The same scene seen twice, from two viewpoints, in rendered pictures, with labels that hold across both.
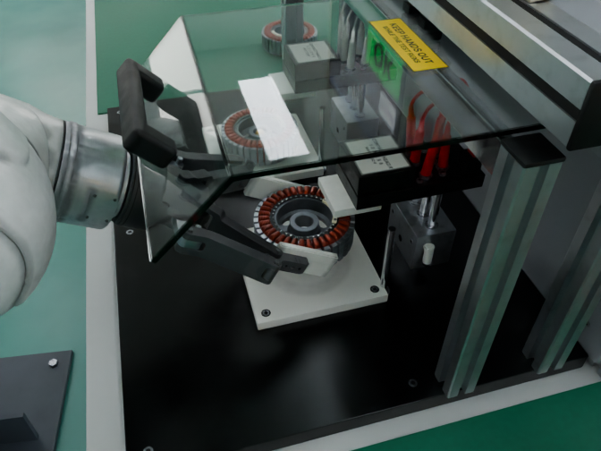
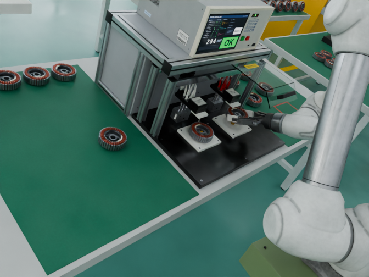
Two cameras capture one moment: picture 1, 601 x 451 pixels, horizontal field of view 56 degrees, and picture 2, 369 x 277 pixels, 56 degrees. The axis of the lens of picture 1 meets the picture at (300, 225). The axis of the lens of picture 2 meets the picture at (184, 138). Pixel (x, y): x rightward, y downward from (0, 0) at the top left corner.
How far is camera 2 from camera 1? 1.91 m
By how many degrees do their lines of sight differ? 88
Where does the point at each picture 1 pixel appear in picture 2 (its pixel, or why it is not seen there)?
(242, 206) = (222, 138)
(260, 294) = (245, 129)
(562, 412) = not seen: hidden behind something
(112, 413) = (277, 151)
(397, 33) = (249, 66)
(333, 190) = (235, 104)
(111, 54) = (150, 211)
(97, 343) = (269, 159)
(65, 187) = not seen: hidden behind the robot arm
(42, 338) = not seen: outside the picture
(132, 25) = (111, 216)
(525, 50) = (263, 53)
